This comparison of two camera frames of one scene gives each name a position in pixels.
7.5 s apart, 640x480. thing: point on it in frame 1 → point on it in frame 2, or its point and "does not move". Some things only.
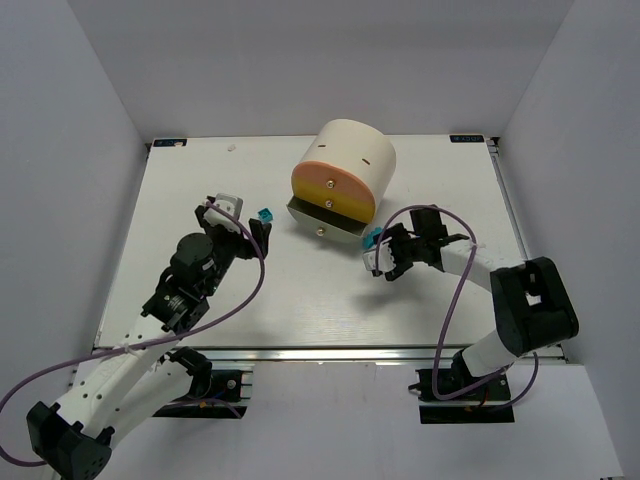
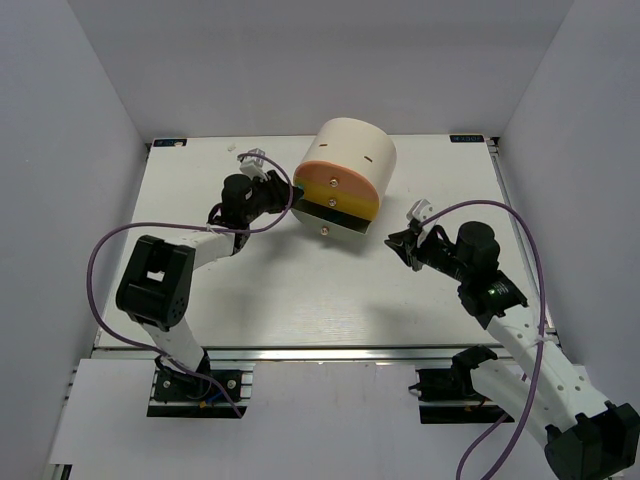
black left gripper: [239, 239] → [280, 193]
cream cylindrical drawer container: [360, 146] does not move
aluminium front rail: [310, 354] does not move
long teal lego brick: [368, 238] → [342, 218]
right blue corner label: [467, 138] does not move
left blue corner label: [170, 142] does not move
